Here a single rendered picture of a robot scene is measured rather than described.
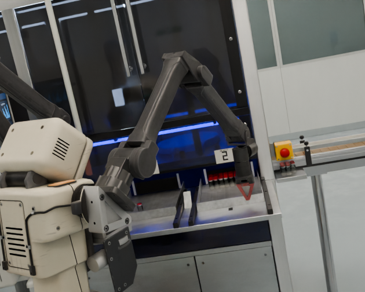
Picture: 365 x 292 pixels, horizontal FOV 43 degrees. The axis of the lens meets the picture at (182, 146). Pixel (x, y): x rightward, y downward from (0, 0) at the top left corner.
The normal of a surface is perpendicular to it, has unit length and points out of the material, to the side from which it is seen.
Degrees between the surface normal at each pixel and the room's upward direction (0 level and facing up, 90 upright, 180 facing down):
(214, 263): 90
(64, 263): 90
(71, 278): 90
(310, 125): 90
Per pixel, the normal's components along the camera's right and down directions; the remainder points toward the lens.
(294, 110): -0.10, 0.22
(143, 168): 0.84, 0.00
